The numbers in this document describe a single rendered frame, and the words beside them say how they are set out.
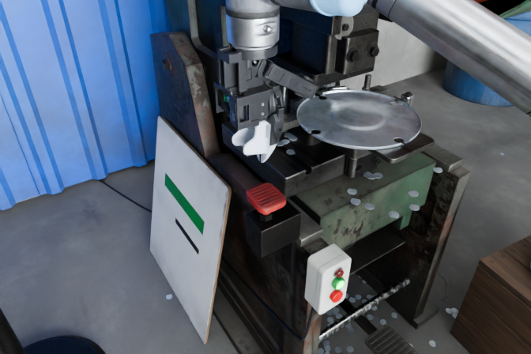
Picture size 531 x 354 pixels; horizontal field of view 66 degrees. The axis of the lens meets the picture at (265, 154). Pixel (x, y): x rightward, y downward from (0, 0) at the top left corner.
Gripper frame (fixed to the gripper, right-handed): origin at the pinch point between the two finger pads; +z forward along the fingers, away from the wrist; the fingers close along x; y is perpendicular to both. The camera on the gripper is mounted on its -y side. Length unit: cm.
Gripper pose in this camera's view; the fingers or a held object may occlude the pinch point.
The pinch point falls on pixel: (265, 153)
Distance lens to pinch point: 71.1
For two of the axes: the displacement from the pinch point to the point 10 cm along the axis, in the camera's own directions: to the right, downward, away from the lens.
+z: 0.0, 8.4, 5.5
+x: 5.5, 4.6, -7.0
